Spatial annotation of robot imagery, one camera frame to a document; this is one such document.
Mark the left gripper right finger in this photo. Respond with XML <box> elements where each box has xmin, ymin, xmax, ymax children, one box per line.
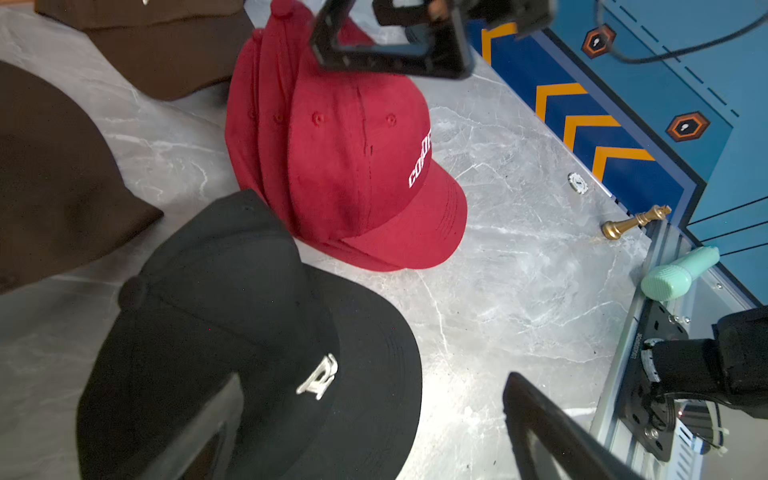
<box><xmin>503</xmin><ymin>372</ymin><xmax>640</xmax><ymax>480</ymax></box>

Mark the green foam handle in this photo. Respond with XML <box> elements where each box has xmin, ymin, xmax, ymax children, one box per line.
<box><xmin>640</xmin><ymin>246</ymin><xmax>720</xmax><ymax>302</ymax></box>

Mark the brown cap middle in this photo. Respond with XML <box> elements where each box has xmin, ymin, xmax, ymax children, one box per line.
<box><xmin>1</xmin><ymin>62</ymin><xmax>163</xmax><ymax>293</ymax></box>

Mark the black R cap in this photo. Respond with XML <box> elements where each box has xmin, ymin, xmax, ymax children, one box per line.
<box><xmin>76</xmin><ymin>190</ymin><xmax>422</xmax><ymax>479</ymax></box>

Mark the white round table plug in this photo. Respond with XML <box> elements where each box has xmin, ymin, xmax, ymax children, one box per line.
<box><xmin>567</xmin><ymin>172</ymin><xmax>589</xmax><ymax>195</ymax></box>

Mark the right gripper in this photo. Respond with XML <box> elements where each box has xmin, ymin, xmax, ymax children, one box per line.
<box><xmin>309</xmin><ymin>0</ymin><xmax>558</xmax><ymax>80</ymax></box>

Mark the brown Colorado cap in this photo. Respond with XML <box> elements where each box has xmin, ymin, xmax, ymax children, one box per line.
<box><xmin>34</xmin><ymin>0</ymin><xmax>254</xmax><ymax>101</ymax></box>

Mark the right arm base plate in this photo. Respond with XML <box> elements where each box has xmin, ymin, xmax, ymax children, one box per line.
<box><xmin>616</xmin><ymin>300</ymin><xmax>689</xmax><ymax>462</ymax></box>

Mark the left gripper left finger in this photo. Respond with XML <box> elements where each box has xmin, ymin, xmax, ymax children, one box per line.
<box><xmin>108</xmin><ymin>373</ymin><xmax>244</xmax><ymax>479</ymax></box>

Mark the gold chess piece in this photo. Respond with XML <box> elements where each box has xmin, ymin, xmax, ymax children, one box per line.
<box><xmin>601</xmin><ymin>205</ymin><xmax>672</xmax><ymax>240</ymax></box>

